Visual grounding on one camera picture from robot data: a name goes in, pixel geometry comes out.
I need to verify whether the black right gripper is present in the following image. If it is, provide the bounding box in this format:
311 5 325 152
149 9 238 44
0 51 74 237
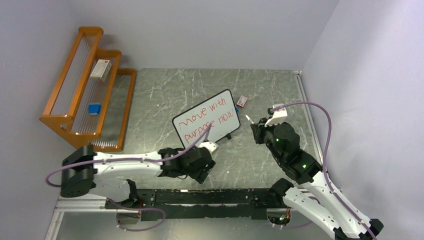
251 116 284 163

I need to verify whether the white marker pen body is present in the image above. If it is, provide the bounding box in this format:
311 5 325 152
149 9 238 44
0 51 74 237
245 115 254 124

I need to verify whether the black framed whiteboard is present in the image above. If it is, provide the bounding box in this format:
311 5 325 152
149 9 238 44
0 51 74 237
171 89 241 148

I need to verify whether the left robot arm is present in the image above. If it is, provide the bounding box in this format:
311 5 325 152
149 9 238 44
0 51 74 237
60 141 218 208

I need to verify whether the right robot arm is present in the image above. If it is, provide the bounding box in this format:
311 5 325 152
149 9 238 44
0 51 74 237
250 118 384 240

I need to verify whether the small red white box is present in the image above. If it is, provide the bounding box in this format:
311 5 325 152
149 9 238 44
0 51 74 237
236 95 248 108

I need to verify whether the blue eraser on rack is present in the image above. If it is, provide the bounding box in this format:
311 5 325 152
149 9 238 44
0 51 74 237
87 103 101 115

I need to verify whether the orange wooden tiered rack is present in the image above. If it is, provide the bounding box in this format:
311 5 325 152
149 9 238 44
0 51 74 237
39 26 137 152

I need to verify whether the white red box on rack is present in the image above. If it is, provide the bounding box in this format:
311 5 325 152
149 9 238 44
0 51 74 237
89 59 112 82

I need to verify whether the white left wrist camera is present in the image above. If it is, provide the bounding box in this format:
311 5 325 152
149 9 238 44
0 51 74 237
198 141 219 155

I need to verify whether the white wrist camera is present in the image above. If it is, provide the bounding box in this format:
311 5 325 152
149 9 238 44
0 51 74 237
198 141 219 155
264 104 288 127

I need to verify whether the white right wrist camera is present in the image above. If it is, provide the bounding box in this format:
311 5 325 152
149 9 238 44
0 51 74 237
264 104 288 127

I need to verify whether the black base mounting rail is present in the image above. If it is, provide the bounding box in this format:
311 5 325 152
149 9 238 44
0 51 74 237
105 187 302 222

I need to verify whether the aluminium frame rail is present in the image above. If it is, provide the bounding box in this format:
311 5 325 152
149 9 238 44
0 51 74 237
44 71 357 240

